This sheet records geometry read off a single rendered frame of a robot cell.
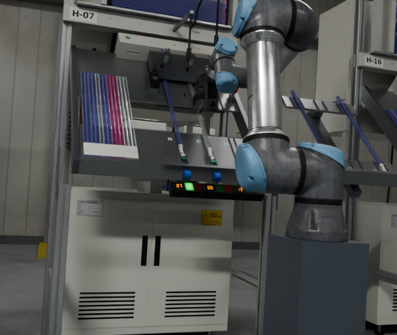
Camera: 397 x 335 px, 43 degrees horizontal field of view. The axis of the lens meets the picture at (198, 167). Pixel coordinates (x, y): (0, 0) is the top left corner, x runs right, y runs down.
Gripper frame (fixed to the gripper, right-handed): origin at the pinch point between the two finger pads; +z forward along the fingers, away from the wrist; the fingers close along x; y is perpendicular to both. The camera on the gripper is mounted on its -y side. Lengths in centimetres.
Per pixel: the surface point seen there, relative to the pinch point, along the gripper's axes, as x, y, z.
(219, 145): -4.7, -18.2, -3.2
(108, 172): 37, -33, -3
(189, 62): 0.8, 26.2, -0.6
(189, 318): -4, -66, 51
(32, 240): 55, 93, 320
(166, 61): 10.9, 25.6, -0.1
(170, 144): 14.4, -19.8, -3.6
